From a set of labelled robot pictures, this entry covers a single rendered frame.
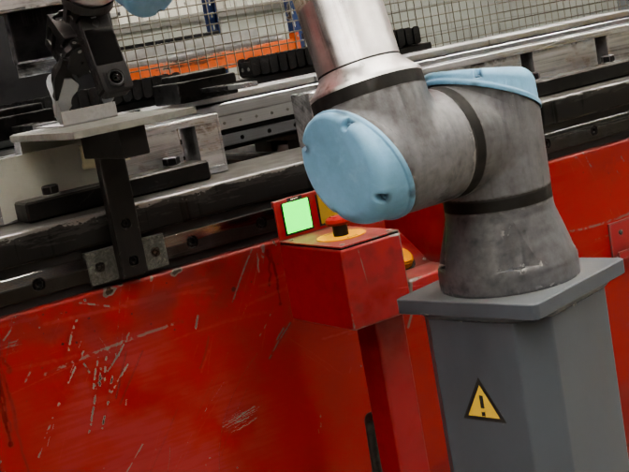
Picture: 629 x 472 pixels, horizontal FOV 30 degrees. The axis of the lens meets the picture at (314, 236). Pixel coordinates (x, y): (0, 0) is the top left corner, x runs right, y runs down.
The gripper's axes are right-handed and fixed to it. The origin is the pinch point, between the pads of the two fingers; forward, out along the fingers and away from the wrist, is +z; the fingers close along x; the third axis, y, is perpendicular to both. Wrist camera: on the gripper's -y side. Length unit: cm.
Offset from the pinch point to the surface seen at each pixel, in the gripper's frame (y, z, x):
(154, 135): -0.2, 6.7, -12.4
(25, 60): 10.8, -3.4, 4.8
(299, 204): -25.0, 2.8, -23.3
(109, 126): -16.7, -12.6, 4.8
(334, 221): -33.5, -1.6, -23.1
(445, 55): 22, 23, -94
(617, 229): -32, 26, -96
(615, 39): -1, 8, -116
